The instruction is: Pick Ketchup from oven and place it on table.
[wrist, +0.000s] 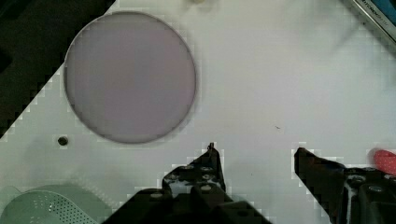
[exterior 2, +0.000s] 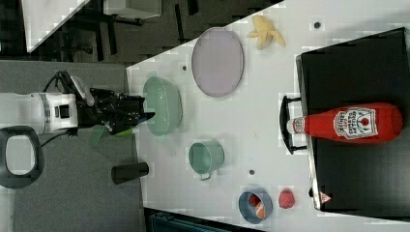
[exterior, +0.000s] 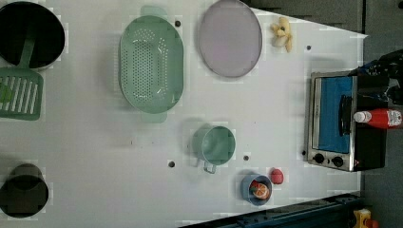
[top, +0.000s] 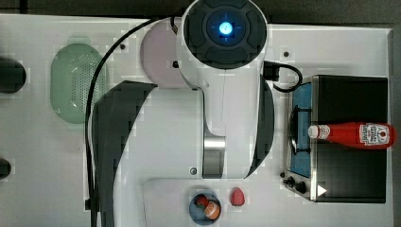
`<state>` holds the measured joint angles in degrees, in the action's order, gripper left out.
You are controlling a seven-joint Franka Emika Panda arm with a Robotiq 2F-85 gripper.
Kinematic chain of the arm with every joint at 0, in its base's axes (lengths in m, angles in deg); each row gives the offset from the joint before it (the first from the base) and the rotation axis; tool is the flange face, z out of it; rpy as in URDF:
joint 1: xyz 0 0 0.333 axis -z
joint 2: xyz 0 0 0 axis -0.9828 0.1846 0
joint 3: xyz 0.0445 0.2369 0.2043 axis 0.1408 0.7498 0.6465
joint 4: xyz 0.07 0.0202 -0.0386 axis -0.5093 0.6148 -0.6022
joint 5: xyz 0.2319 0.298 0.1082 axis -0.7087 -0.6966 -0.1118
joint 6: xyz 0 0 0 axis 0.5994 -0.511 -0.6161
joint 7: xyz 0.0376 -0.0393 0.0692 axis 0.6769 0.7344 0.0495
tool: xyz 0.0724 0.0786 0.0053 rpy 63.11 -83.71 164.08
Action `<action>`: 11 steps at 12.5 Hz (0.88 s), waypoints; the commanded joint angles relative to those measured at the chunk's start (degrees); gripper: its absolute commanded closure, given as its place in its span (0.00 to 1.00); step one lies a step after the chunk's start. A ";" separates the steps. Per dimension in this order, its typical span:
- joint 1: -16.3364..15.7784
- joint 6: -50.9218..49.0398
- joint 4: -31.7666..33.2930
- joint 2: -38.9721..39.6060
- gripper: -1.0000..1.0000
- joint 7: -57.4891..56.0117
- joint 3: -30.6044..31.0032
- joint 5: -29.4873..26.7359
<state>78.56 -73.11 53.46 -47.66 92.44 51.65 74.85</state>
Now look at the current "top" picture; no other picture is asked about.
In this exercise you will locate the red ketchup bottle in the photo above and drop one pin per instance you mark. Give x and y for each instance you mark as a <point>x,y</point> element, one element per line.
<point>360,135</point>

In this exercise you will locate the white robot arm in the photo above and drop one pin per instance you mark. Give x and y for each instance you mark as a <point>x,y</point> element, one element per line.
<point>210,128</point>

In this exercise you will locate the black toaster oven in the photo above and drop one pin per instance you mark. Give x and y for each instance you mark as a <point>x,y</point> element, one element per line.
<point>322,171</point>

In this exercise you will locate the pale purple round plate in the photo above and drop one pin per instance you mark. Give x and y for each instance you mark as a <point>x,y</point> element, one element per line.
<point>158,56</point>

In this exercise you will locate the red strawberry toy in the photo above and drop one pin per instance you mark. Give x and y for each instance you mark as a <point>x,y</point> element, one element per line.
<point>237,197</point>

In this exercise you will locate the orange slice toy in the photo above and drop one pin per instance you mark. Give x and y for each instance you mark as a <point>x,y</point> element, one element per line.
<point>212,210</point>

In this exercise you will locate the blue bowl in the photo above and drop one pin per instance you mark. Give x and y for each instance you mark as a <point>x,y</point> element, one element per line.
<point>197,214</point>

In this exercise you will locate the green plastic colander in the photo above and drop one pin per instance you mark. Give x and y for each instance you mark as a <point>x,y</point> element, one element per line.
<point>72,71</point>

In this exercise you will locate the black pot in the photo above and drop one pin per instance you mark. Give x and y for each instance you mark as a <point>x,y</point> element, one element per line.
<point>12,76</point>

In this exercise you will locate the dark grey cup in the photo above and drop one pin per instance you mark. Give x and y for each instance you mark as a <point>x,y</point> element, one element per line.
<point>5,168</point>

